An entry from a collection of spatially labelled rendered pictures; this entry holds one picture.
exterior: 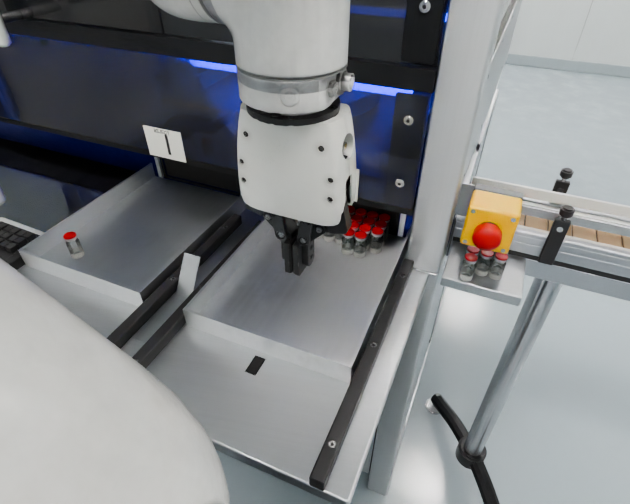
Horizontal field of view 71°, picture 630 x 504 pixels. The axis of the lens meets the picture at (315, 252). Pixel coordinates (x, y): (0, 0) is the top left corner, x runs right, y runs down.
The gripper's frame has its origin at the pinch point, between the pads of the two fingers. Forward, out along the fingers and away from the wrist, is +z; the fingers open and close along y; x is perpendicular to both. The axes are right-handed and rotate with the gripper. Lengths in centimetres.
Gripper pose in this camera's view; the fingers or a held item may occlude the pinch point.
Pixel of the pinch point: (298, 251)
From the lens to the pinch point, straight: 45.2
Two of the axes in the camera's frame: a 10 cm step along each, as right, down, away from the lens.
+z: 0.0, 7.7, 6.3
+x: -4.0, 5.8, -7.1
